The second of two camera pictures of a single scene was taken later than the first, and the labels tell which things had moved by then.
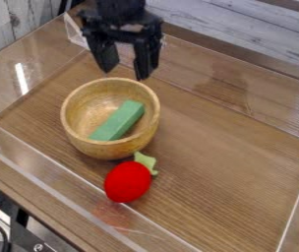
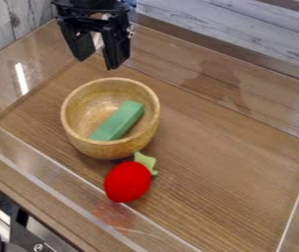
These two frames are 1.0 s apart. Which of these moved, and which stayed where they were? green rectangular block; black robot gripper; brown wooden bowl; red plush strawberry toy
Moved: black robot gripper
Stayed: red plush strawberry toy; brown wooden bowl; green rectangular block
